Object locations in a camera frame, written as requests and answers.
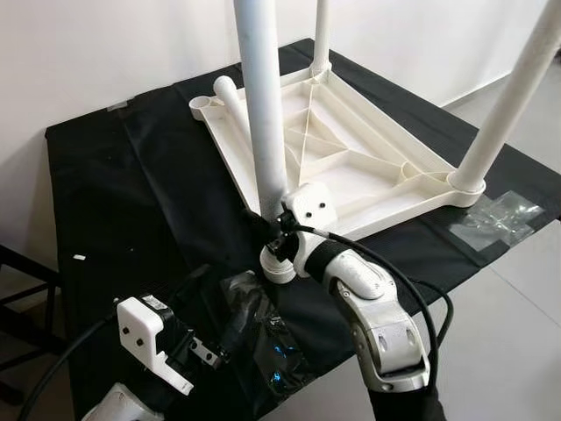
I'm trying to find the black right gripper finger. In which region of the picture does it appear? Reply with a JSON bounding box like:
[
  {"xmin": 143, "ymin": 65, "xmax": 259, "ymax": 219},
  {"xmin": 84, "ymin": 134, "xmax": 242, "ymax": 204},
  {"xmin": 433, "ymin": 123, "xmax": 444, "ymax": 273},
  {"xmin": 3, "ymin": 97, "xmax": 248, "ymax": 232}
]
[{"xmin": 240, "ymin": 207, "xmax": 278, "ymax": 246}]

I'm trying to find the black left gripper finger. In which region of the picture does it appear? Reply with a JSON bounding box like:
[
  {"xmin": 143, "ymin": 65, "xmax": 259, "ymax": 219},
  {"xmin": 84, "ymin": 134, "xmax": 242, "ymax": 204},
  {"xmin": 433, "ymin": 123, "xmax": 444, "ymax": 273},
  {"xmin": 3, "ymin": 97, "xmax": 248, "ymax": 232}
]
[
  {"xmin": 175, "ymin": 263, "xmax": 213, "ymax": 310},
  {"xmin": 219, "ymin": 301, "xmax": 253, "ymax": 356}
]

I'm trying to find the white plastic children table top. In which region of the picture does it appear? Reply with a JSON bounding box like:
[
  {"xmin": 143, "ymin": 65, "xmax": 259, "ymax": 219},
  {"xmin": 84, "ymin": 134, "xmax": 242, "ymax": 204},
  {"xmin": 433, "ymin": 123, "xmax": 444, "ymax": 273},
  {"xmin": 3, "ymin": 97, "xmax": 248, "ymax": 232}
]
[{"xmin": 188, "ymin": 66, "xmax": 487, "ymax": 242}]

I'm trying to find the black tablecloth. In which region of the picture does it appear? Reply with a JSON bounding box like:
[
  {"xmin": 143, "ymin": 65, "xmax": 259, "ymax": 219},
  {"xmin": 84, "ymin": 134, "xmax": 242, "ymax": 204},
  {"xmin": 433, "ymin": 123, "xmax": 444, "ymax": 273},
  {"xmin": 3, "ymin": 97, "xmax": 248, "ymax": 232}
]
[{"xmin": 44, "ymin": 37, "xmax": 561, "ymax": 421}]

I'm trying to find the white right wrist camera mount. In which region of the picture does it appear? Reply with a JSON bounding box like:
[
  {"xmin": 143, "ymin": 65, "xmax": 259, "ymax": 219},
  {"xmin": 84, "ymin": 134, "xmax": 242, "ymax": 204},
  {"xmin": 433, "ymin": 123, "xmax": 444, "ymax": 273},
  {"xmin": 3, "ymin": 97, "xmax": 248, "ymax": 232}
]
[{"xmin": 285, "ymin": 182, "xmax": 338, "ymax": 277}]

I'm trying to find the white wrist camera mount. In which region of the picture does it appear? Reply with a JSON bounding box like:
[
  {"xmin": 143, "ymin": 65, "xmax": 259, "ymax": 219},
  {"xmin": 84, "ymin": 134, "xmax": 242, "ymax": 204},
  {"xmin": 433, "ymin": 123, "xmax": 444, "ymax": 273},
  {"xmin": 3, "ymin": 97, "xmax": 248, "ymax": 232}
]
[
  {"xmin": 117, "ymin": 296, "xmax": 195, "ymax": 396},
  {"xmin": 285, "ymin": 182, "xmax": 338, "ymax": 277}
]

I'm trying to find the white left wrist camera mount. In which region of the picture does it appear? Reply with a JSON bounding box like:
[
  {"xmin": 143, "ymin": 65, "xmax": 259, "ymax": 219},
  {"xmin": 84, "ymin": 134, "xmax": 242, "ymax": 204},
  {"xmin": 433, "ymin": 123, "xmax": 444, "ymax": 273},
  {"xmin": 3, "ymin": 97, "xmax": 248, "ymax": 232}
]
[{"xmin": 117, "ymin": 296, "xmax": 195, "ymax": 396}]

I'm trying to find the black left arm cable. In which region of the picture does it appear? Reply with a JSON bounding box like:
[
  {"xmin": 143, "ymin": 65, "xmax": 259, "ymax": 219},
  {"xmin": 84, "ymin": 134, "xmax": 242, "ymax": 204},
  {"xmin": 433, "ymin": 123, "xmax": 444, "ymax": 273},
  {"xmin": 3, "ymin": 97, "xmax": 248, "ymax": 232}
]
[{"xmin": 18, "ymin": 311, "xmax": 124, "ymax": 421}]

